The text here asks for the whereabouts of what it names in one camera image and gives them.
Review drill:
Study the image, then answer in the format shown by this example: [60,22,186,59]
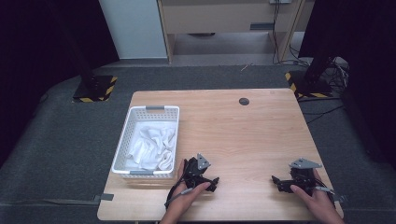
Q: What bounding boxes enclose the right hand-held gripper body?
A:
[289,158,323,196]

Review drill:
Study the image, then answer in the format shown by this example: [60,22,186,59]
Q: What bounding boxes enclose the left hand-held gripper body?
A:
[183,153,211,189]

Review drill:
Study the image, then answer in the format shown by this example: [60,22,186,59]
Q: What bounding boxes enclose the white printed t-shirt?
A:
[128,126,177,172]

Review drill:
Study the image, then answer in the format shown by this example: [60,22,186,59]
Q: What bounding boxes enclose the white plastic basket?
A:
[110,105,181,180]

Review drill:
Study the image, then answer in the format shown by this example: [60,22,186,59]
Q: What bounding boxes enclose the person's right hand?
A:
[290,169,345,224]

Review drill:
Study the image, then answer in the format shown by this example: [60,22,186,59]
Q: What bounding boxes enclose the person's left hand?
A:
[162,159,211,223]

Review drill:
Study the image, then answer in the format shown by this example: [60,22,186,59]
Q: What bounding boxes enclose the black stand with striped base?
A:
[284,46,335,99]
[60,24,119,103]

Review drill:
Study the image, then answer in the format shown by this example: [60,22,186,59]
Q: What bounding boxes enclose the black curtain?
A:
[298,0,396,169]
[0,0,120,169]

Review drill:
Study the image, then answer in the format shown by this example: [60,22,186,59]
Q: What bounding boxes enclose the beige wooden desk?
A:
[157,0,307,63]

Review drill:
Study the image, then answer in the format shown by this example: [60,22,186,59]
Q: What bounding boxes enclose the white cabinet panel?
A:
[98,0,168,60]

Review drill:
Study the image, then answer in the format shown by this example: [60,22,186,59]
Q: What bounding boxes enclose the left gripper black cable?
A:
[163,174,195,210]

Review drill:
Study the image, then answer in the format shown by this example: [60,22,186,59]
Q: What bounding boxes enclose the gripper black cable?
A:
[163,174,195,210]
[314,186,337,203]

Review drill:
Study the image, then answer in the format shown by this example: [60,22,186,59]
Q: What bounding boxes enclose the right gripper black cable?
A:
[314,186,337,203]

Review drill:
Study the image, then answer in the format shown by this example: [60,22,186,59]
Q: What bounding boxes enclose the black floor cable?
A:
[306,105,345,124]

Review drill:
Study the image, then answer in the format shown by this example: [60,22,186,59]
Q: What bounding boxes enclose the tangled cable bundle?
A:
[323,55,351,94]

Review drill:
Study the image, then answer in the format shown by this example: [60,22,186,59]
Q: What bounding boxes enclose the hanging black cable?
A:
[271,0,311,67]

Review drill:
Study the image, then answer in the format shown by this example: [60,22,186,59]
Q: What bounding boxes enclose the grey desk drawer handle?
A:
[249,22,275,31]

